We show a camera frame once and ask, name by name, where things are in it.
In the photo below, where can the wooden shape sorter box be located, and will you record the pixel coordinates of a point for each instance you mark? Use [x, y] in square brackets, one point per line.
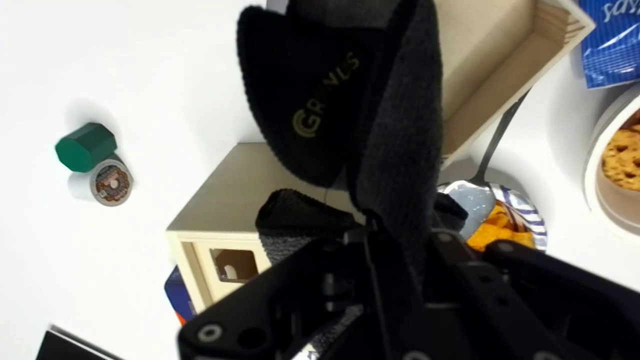
[226, 200]

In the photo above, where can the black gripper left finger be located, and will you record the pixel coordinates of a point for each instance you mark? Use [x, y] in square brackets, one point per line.
[253, 312]

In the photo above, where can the black cloth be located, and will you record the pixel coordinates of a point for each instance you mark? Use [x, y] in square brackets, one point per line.
[321, 87]

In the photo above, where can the open wooden tray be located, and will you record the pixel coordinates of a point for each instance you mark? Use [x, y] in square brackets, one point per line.
[492, 60]

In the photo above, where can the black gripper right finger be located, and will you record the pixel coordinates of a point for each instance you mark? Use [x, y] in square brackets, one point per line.
[533, 306]

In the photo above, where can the white bowl with snacks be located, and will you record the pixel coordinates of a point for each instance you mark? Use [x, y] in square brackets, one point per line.
[621, 160]

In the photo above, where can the blue snack bag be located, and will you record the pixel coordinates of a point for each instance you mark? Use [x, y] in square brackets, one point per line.
[612, 41]

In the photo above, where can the green hexagonal block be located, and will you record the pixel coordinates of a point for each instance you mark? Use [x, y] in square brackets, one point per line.
[84, 147]

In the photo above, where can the metal spoon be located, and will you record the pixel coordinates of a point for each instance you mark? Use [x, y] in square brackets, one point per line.
[502, 137]

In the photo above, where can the patterned bowl with orange food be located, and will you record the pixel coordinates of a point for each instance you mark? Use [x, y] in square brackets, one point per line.
[500, 223]

